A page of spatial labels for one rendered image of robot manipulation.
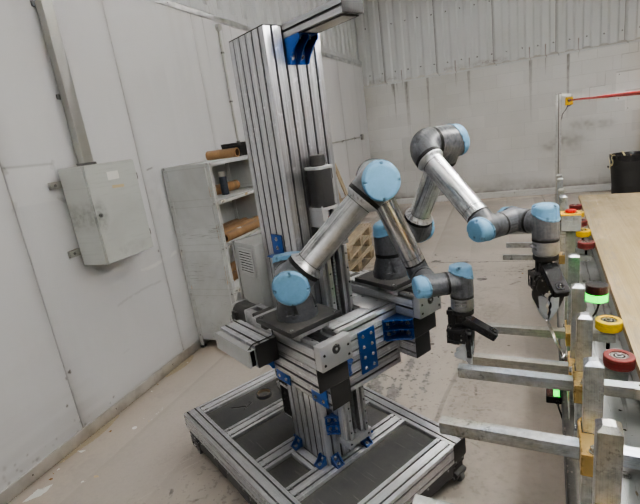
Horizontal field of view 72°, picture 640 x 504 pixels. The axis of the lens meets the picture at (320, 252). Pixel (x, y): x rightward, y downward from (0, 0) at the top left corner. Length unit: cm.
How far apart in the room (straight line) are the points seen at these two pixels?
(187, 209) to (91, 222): 91
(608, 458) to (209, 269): 320
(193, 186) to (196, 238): 42
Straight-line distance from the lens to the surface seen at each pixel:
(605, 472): 88
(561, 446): 113
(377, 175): 130
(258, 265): 191
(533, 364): 160
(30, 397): 305
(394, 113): 938
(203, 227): 360
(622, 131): 944
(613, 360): 157
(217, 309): 379
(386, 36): 953
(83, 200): 298
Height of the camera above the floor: 165
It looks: 15 degrees down
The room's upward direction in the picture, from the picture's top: 8 degrees counter-clockwise
